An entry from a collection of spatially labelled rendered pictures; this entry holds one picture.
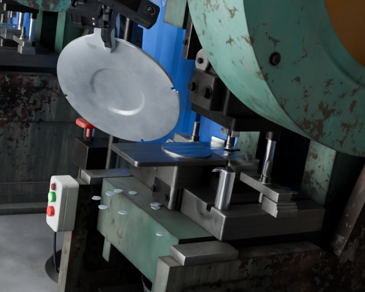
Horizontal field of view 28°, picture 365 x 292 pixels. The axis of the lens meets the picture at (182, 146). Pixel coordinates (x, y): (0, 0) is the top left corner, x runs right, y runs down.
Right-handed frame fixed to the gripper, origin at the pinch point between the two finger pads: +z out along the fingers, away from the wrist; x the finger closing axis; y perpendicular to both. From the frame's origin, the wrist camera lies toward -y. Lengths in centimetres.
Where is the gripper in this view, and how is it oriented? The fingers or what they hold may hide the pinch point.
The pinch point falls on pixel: (115, 46)
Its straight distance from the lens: 149.3
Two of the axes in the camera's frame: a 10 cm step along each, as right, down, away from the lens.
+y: -9.8, -1.9, 0.9
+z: -0.2, 5.0, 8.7
